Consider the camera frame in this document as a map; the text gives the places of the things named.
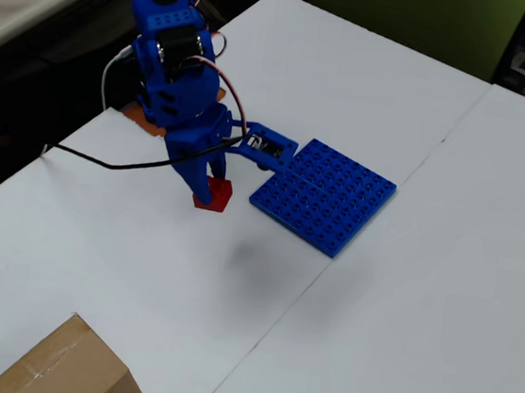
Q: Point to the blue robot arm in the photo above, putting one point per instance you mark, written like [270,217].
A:
[171,82]

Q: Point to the brown cardboard box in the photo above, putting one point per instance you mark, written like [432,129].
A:
[68,364]

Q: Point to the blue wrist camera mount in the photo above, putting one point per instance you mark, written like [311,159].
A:
[286,154]

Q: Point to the green panel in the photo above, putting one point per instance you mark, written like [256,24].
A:
[406,18]

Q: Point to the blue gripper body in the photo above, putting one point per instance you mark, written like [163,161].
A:
[191,150]

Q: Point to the red 2x2 building block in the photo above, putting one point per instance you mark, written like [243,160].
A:
[220,196]

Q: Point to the white foam board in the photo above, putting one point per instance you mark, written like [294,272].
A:
[419,319]
[115,284]

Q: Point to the blue 8x8 building plate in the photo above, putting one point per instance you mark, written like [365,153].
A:
[328,204]

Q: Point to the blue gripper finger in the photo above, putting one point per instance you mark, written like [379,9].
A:
[198,179]
[217,165]

